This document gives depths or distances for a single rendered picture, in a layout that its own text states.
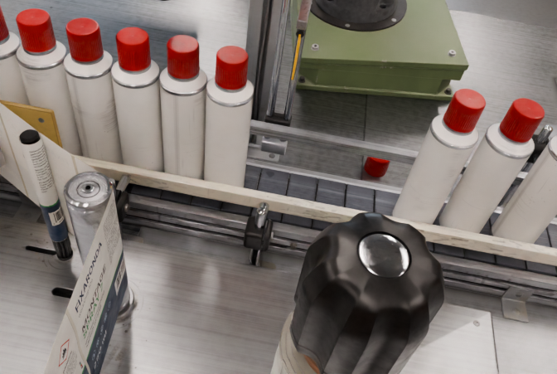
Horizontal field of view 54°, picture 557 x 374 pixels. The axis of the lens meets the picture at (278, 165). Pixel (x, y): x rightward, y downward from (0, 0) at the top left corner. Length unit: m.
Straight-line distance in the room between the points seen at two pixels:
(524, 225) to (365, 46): 0.41
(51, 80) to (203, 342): 0.32
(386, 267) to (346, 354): 0.05
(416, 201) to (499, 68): 0.54
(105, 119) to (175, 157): 0.09
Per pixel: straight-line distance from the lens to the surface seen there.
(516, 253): 0.72
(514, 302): 0.77
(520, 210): 0.70
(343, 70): 0.93
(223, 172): 0.65
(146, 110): 0.62
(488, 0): 1.37
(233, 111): 0.58
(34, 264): 0.66
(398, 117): 0.94
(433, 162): 0.62
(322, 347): 0.33
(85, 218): 0.47
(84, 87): 0.62
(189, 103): 0.60
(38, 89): 0.66
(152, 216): 0.71
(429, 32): 1.02
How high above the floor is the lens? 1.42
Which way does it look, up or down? 47 degrees down
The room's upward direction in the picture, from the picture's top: 10 degrees clockwise
